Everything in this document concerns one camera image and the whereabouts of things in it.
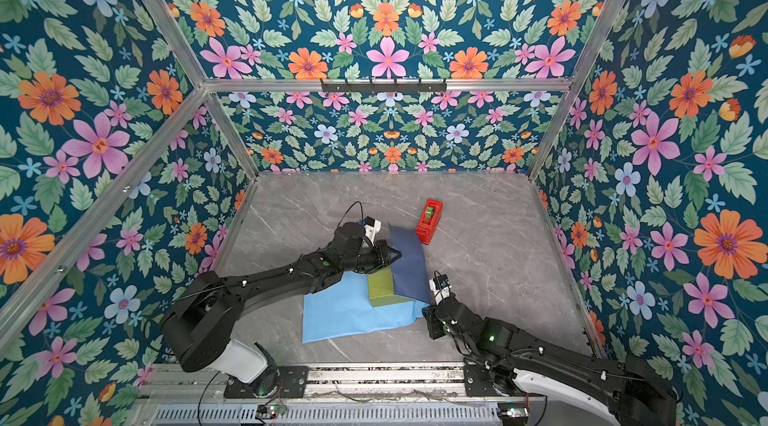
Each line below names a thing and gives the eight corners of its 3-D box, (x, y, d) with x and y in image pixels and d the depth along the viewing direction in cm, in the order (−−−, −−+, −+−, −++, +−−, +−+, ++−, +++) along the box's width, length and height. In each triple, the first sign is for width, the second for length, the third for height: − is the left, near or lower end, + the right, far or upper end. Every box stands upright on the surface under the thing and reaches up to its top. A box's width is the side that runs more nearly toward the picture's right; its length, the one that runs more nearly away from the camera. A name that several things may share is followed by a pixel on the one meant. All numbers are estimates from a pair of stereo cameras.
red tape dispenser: (413, 242, 102) (413, 230, 96) (427, 210, 111) (428, 197, 105) (428, 247, 101) (429, 236, 95) (441, 214, 110) (443, 201, 104)
